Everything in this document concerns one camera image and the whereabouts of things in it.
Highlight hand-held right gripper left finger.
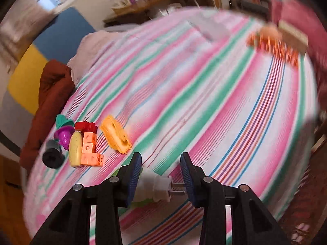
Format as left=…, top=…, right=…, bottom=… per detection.
left=30, top=152, right=142, bottom=245

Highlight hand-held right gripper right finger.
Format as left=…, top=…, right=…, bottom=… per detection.
left=179, top=152, right=292, bottom=245

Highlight white plug adapter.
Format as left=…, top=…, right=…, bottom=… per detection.
left=128, top=166, right=187, bottom=207

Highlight red toy block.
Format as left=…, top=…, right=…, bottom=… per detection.
left=74, top=121, right=99, bottom=134

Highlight yellow toy cheese wedge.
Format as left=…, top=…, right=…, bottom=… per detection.
left=99, top=115, right=133, bottom=155

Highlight orange building blocks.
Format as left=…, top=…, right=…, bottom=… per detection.
left=80, top=131, right=104, bottom=167

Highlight yellow toy bottle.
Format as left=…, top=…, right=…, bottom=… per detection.
left=69, top=131, right=83, bottom=168

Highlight striped bed sheet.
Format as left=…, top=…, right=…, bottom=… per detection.
left=23, top=6, right=318, bottom=245

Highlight purple toy cone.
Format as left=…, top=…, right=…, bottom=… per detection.
left=54, top=126, right=74, bottom=151

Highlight black plastic cylinder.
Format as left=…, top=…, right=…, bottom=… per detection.
left=42, top=140, right=64, bottom=169

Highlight green toy cone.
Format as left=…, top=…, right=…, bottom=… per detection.
left=56, top=114, right=74, bottom=130

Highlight brown quilted jacket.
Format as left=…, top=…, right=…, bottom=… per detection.
left=20, top=59, right=76, bottom=169

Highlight pale pink pillow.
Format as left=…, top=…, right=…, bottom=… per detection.
left=67, top=30, right=123, bottom=87

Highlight blue yellow grey headboard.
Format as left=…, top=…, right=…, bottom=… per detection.
left=0, top=7, right=96, bottom=130

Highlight grey cloth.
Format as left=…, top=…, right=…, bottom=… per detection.
left=188, top=18, right=230, bottom=41

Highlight orange plastic basket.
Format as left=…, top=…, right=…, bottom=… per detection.
left=246, top=29, right=300, bottom=67

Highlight peach round toy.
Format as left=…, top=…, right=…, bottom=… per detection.
left=259, top=24, right=281, bottom=41

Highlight wooden desk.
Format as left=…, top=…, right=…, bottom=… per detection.
left=103, top=0, right=189, bottom=27

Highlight cardboard box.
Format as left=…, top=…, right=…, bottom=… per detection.
left=278, top=20, right=309, bottom=54

